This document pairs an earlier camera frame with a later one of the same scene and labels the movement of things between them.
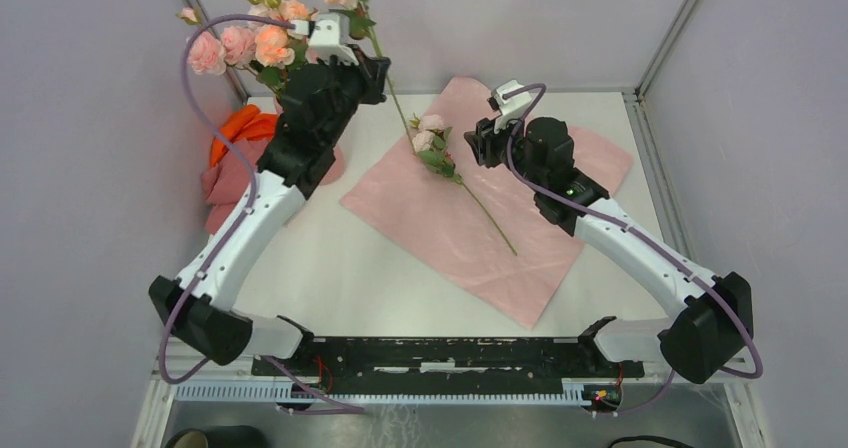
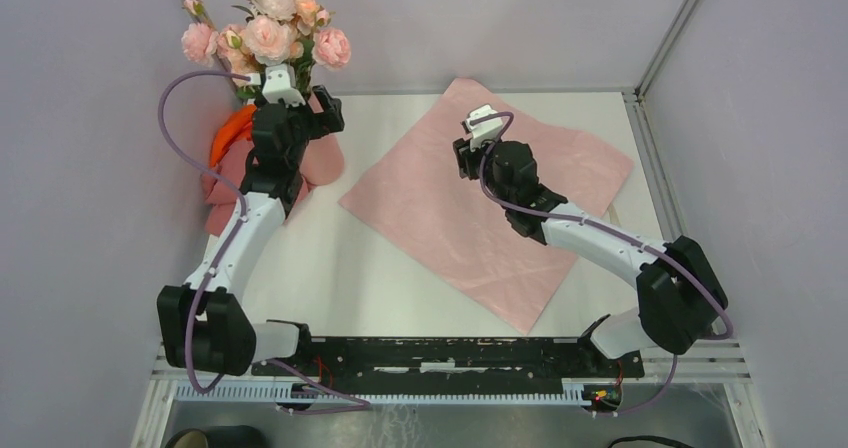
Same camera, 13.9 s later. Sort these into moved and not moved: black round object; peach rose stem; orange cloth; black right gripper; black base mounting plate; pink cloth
Moved: peach rose stem; black right gripper
Not moved: pink cloth; black round object; orange cloth; black base mounting plate
